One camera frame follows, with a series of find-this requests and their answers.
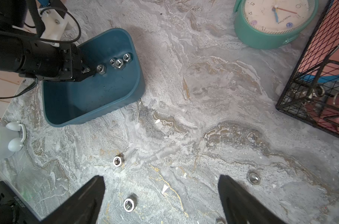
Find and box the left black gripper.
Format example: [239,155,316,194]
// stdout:
[56,43,96,82]

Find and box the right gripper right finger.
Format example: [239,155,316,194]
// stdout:
[218,175,285,224]

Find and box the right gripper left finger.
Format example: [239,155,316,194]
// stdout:
[40,175,106,224]

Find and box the steel hex nut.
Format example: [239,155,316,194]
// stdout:
[114,58,125,70]
[123,53,132,63]
[113,155,124,167]
[247,172,261,185]
[123,196,137,213]
[109,58,116,67]
[96,64,107,75]

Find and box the teal plastic storage box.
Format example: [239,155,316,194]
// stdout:
[42,28,145,127]

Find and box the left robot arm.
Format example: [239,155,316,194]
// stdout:
[0,1,96,82]

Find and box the white alarm clock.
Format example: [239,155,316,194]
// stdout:
[0,121,27,159]

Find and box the green round clock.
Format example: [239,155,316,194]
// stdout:
[233,0,319,49]

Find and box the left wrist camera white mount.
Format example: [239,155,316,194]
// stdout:
[40,9,75,41]

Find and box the black wire desk organizer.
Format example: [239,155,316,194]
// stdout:
[276,1,339,138]

